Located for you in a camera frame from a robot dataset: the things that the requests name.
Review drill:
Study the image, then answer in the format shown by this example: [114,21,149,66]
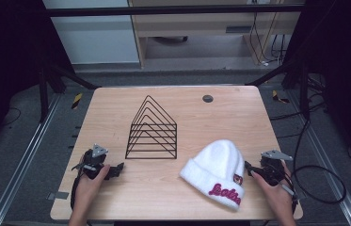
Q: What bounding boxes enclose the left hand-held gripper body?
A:
[72,143,111,181]

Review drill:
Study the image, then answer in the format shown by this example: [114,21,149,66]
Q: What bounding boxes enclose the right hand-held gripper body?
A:
[258,149,295,186]

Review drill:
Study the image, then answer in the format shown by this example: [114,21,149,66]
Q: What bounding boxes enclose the white knit beanie hat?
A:
[179,138,247,212]

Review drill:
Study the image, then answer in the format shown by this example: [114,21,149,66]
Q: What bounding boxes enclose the person's right hand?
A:
[249,161,297,216]

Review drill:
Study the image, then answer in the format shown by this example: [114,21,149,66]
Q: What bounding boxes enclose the person's left hand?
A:
[74,164,111,207]

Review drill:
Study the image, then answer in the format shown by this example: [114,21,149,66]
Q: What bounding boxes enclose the grey tape strip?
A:
[46,190,71,202]

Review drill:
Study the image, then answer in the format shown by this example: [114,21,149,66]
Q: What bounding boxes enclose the yellow black hazard tape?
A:
[271,89,291,105]
[71,92,84,110]

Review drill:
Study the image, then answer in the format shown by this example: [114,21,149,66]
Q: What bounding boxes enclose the white cabinet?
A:
[41,0,141,66]

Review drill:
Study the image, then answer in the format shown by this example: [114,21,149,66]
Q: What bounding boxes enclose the dark curtain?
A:
[0,0,77,164]
[284,0,351,177]

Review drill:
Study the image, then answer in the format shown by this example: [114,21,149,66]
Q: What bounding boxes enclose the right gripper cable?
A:
[279,175,300,216]

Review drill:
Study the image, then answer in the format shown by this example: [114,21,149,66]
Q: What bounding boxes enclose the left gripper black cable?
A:
[70,171,85,211]

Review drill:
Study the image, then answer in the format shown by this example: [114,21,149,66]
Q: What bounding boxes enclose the black wire rack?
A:
[124,94,178,160]

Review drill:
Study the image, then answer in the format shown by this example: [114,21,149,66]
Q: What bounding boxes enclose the black looped floor cable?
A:
[291,117,347,205]

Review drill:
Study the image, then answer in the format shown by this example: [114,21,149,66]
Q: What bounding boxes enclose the aluminium floor rail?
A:
[0,93,62,226]
[289,89,351,226]

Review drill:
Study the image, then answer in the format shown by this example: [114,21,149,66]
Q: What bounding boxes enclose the black floor cables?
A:
[268,73,329,139]

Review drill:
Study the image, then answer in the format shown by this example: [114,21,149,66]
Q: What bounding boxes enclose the black metal frame stand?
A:
[246,57,311,120]
[37,60,101,124]

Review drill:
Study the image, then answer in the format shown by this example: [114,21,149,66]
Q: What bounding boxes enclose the bundle of desk cables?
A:
[248,11,288,68]

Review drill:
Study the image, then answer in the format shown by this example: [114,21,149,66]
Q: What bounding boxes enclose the black frame crossbar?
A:
[45,4,307,18]

